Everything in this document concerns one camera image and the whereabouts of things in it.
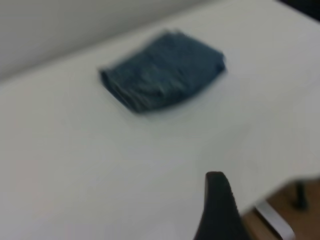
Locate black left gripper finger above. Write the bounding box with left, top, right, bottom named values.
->
left=193, top=170, right=243, bottom=240

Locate blue denim jeans basketball print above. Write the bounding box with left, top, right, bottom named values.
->
left=98, top=28, right=228, bottom=115

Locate black table leg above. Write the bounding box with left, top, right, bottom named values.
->
left=294, top=180, right=308, bottom=210

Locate silver metal table frame bar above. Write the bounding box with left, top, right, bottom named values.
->
left=254, top=200, right=296, bottom=240

